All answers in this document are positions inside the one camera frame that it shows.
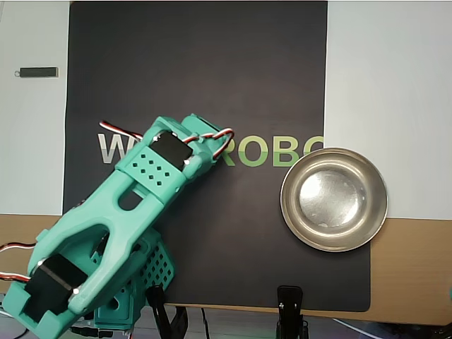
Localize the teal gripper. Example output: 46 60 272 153
203 136 229 170

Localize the metal bowl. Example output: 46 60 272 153
280 146 389 253

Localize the black WOWROBO printed mat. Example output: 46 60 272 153
59 1 371 314

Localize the black table clamp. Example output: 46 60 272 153
145 284 190 339

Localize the large white paper sheet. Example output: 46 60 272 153
323 0 452 220

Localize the black USB stick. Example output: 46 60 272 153
13 66 60 79

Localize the wrist servo cable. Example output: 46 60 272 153
97 119 236 160

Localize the thin black hanging cable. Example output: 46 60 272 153
200 307 213 339

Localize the elbow servo cable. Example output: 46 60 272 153
0 240 39 284

